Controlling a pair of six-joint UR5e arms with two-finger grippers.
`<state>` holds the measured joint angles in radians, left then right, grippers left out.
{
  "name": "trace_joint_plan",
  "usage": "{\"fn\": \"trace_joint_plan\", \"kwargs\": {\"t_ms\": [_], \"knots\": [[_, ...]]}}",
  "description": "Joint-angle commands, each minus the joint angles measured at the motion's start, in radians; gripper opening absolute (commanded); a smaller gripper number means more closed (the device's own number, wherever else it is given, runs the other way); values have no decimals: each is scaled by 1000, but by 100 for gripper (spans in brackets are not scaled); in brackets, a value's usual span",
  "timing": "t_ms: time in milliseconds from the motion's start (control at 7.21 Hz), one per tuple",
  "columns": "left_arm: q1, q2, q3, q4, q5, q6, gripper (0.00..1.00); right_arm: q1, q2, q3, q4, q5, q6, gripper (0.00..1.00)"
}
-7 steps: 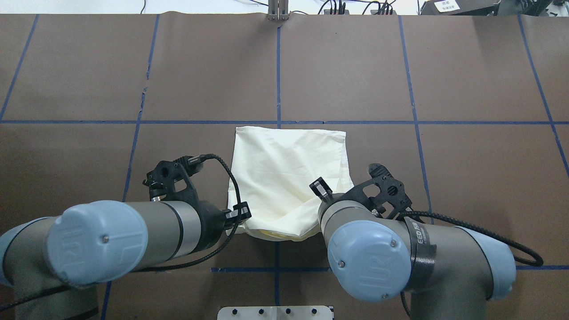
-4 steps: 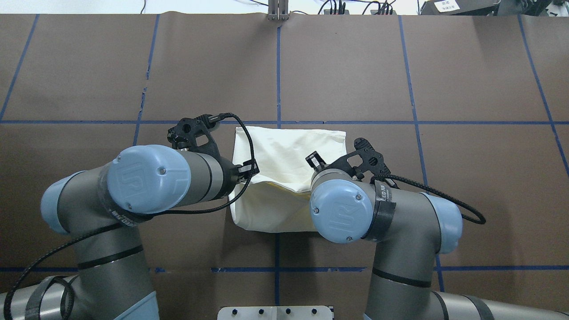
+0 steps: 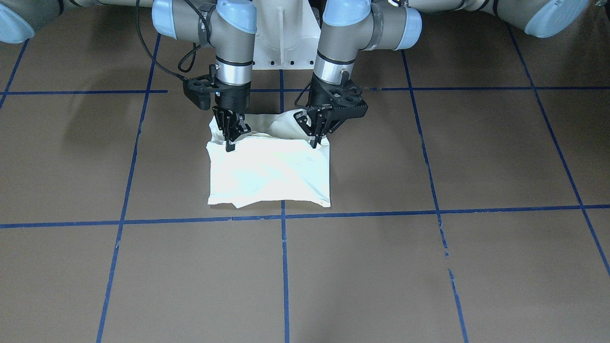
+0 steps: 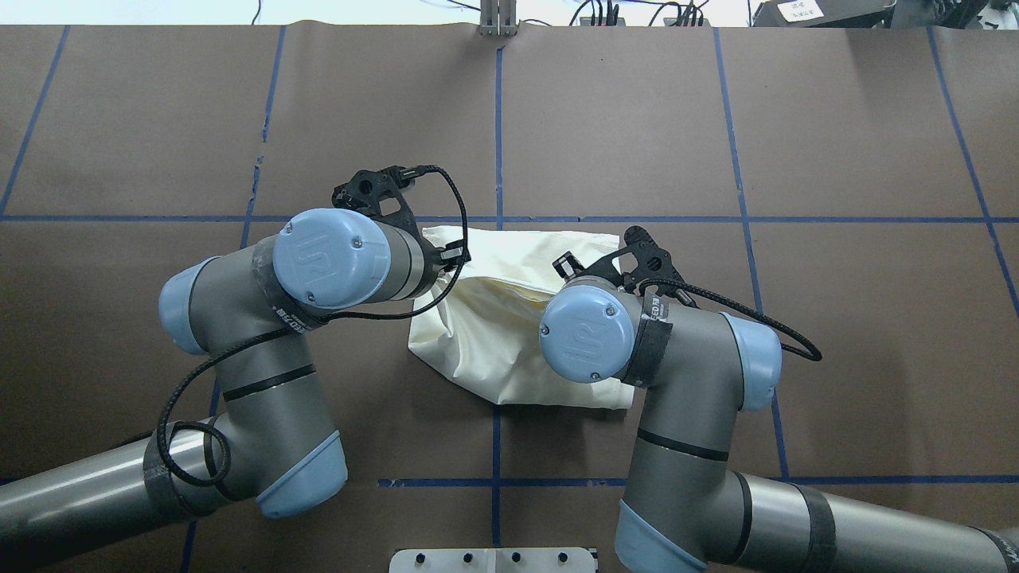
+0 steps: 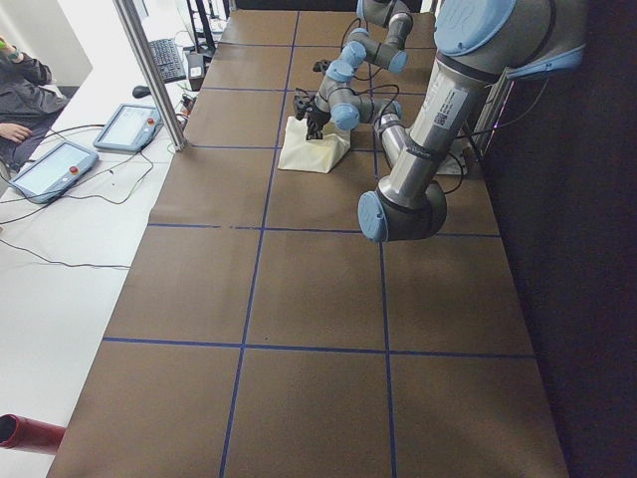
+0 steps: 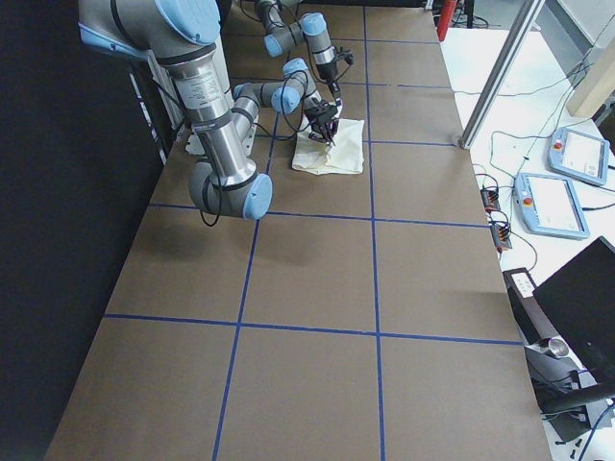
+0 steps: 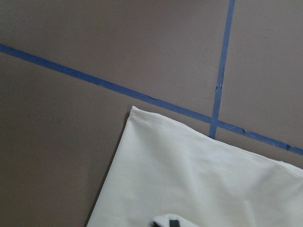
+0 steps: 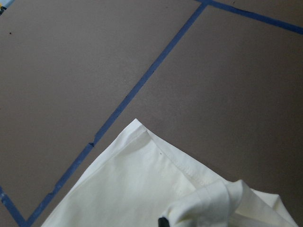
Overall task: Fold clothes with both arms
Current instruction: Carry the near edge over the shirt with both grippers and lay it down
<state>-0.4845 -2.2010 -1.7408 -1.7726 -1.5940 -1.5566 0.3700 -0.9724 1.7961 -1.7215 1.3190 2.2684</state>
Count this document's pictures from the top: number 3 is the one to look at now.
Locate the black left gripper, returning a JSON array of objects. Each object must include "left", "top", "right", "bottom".
[{"left": 293, "top": 75, "right": 368, "bottom": 149}]

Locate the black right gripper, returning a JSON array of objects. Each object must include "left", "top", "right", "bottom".
[{"left": 183, "top": 64, "right": 252, "bottom": 152}]

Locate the cream cat print t-shirt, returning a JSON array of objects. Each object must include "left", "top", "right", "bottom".
[{"left": 206, "top": 110, "right": 331, "bottom": 208}]

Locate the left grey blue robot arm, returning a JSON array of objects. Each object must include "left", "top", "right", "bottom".
[{"left": 294, "top": 0, "right": 588, "bottom": 148}]

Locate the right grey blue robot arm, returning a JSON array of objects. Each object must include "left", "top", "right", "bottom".
[{"left": 0, "top": 0, "right": 257, "bottom": 152}]

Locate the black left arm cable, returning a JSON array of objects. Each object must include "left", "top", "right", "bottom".
[{"left": 295, "top": 81, "right": 315, "bottom": 112}]

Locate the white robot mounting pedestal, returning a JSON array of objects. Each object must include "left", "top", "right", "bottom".
[{"left": 253, "top": 0, "right": 320, "bottom": 70}]

